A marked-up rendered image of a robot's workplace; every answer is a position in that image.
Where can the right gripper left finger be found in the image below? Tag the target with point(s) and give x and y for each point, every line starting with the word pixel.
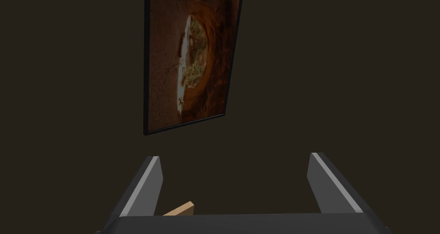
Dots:
pixel 144 189

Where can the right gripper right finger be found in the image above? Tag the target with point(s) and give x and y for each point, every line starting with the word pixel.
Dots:
pixel 330 187

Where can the tan wooden board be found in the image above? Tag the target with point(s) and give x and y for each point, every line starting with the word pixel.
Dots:
pixel 181 210

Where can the black framed brown picture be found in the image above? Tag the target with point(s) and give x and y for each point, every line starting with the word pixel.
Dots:
pixel 192 58

